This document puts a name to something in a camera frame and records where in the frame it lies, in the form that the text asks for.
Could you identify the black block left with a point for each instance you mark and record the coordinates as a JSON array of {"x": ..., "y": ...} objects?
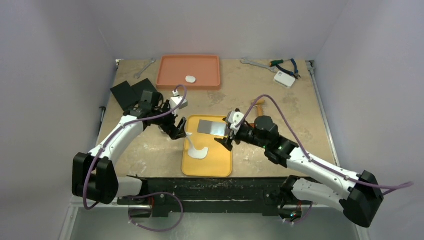
[{"x": 125, "y": 95}]

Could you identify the white small box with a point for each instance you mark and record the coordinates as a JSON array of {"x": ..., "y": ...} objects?
[{"x": 284, "y": 79}]

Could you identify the black block right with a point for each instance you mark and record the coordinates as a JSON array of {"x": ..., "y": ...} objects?
[{"x": 144, "y": 85}]

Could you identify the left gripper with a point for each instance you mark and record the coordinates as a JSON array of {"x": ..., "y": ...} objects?
[{"x": 172, "y": 130}]

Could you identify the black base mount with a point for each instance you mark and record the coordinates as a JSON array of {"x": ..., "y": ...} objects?
[{"x": 268, "y": 196}]

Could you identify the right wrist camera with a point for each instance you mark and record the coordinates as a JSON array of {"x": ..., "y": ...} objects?
[{"x": 234, "y": 120}]

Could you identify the wooden dough roller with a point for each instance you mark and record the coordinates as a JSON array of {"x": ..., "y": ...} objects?
[{"x": 258, "y": 106}]

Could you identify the right silver wrench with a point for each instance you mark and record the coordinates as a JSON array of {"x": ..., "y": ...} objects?
[{"x": 246, "y": 61}]

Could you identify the left silver wrench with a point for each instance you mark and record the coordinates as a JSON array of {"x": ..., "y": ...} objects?
[{"x": 145, "y": 67}]

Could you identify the pink tray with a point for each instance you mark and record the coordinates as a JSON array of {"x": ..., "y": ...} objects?
[{"x": 175, "y": 67}]

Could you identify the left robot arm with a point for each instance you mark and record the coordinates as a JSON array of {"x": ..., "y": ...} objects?
[{"x": 94, "y": 177}]

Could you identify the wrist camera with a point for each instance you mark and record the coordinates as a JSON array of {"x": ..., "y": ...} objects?
[
  {"x": 234, "y": 120},
  {"x": 177, "y": 102}
]

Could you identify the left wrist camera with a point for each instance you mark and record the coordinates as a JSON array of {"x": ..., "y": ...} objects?
[{"x": 177, "y": 102}]

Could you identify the white dough ball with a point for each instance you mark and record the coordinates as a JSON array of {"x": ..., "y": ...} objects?
[{"x": 193, "y": 152}]

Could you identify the yellow tray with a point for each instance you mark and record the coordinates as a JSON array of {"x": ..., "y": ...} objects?
[{"x": 219, "y": 160}]

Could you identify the silver wrench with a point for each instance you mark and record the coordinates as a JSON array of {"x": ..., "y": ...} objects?
[
  {"x": 145, "y": 67},
  {"x": 246, "y": 61}
]

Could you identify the round cut dough wrapper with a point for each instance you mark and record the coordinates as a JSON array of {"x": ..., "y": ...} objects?
[{"x": 190, "y": 79}]

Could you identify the green blue pliers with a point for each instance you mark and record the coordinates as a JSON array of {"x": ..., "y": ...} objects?
[{"x": 279, "y": 64}]

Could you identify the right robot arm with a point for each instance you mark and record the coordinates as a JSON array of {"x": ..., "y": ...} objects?
[{"x": 354, "y": 194}]

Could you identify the black block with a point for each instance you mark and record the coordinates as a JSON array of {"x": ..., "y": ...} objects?
[
  {"x": 144, "y": 85},
  {"x": 125, "y": 95}
]

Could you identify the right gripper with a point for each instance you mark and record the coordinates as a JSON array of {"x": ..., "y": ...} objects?
[{"x": 234, "y": 136}]

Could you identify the aluminium frame rail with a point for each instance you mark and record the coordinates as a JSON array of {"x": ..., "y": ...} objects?
[{"x": 103, "y": 222}]

